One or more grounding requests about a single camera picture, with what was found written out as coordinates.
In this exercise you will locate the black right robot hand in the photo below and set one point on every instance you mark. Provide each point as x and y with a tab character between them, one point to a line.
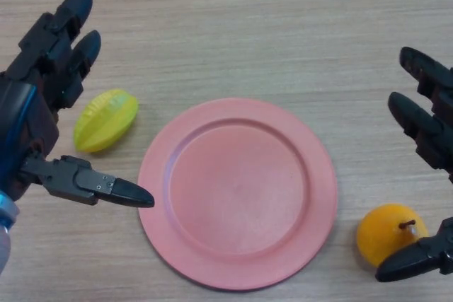
428	132

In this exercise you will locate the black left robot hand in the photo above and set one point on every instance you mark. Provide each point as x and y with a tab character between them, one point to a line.
35	68

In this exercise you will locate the yellow pear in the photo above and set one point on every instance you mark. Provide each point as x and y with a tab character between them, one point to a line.
378	231

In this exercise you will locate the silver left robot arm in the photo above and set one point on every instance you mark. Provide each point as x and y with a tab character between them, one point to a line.
5	213

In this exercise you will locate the pink round plate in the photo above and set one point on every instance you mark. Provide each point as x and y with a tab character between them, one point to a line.
240	192

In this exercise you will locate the yellow-green starfruit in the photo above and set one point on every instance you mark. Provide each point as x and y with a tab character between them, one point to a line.
102	121

